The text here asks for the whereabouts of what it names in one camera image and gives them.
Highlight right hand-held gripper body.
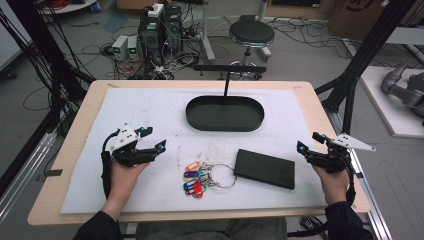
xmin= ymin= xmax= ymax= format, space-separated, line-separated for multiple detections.
xmin=307 ymin=133 xmax=377 ymax=175

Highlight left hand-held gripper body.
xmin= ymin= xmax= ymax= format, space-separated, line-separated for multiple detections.
xmin=109 ymin=123 xmax=158 ymax=168

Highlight person's right hand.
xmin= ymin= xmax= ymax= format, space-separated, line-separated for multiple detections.
xmin=311 ymin=164 xmax=351 ymax=205

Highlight person's left hand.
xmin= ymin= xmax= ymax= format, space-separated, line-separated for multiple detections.
xmin=105 ymin=161 xmax=151 ymax=206

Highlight white table mat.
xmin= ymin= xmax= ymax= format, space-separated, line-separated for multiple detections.
xmin=59 ymin=87 xmax=330 ymax=215

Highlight black rectangular box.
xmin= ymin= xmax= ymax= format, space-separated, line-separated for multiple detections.
xmin=233 ymin=148 xmax=297 ymax=191

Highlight white floor board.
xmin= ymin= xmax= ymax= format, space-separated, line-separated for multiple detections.
xmin=359 ymin=65 xmax=424 ymax=140

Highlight black oval tray with hanger bar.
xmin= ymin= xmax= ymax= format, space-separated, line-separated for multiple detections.
xmin=185 ymin=64 xmax=268 ymax=133

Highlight white power supply unit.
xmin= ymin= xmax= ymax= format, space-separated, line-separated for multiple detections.
xmin=111 ymin=35 xmax=130 ymax=62
xmin=126 ymin=35 xmax=141 ymax=62

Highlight black computer tower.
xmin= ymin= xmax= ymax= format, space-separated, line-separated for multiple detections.
xmin=137 ymin=14 xmax=165 ymax=67
xmin=162 ymin=5 xmax=183 ymax=55

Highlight person's legs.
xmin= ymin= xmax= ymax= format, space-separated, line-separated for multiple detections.
xmin=134 ymin=216 xmax=288 ymax=240

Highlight white desk leg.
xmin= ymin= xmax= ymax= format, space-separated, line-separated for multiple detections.
xmin=199 ymin=0 xmax=217 ymax=63

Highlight white box on computer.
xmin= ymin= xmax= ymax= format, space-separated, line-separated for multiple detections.
xmin=147 ymin=3 xmax=165 ymax=19

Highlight black round stool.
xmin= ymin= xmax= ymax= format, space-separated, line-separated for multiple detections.
xmin=228 ymin=19 xmax=276 ymax=81

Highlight brown cardboard box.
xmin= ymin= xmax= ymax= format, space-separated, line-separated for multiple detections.
xmin=327 ymin=0 xmax=424 ymax=43

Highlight white round table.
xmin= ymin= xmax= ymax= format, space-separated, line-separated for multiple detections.
xmin=39 ymin=0 xmax=98 ymax=15

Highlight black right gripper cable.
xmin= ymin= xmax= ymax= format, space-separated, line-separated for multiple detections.
xmin=341 ymin=151 xmax=357 ymax=206

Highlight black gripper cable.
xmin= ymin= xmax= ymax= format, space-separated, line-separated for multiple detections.
xmin=341 ymin=151 xmax=357 ymax=206
xmin=100 ymin=129 xmax=120 ymax=200

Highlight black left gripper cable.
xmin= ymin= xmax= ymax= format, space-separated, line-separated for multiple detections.
xmin=100 ymin=129 xmax=120 ymax=200

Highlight key ring with coloured tags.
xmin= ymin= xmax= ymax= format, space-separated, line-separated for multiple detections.
xmin=182 ymin=160 xmax=239 ymax=200

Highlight aluminium rail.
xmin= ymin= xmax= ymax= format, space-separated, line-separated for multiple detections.
xmin=327 ymin=109 xmax=395 ymax=240
xmin=0 ymin=129 xmax=58 ymax=222

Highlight tangle of floor cables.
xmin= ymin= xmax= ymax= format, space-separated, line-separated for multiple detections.
xmin=99 ymin=19 xmax=208 ymax=81

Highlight black metal frame stand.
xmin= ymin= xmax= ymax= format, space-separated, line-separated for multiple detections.
xmin=0 ymin=0 xmax=96 ymax=138
xmin=314 ymin=0 xmax=418 ymax=135

